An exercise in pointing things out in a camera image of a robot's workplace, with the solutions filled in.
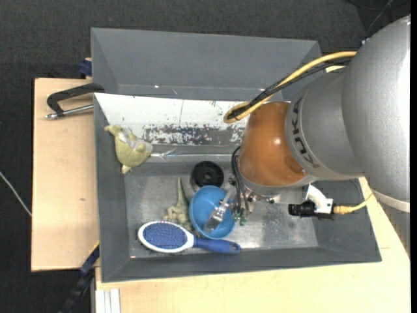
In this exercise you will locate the blue plastic bowl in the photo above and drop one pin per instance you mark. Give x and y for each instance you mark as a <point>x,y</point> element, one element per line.
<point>200,209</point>

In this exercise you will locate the blue and white hairbrush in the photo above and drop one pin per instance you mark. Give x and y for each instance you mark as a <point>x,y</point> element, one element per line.
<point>163,236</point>

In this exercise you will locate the green toy dinosaur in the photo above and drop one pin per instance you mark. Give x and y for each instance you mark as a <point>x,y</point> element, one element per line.
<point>180,207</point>

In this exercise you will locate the black round disc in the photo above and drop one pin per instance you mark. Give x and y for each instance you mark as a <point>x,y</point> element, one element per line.
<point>201,171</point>

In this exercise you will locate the green plush toy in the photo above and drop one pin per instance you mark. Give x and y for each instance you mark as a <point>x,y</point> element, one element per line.
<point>130,150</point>

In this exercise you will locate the grey metal bin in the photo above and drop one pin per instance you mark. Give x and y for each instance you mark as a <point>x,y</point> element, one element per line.
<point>182,60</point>

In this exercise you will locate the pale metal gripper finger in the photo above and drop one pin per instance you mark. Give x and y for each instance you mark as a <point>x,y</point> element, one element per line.
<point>212,223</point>
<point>225,210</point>

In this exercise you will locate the brown cardboard board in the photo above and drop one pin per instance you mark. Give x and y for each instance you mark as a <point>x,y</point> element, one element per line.
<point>63,181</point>

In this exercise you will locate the black cylinder on white bracket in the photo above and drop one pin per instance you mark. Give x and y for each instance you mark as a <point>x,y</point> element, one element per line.
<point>309,208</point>

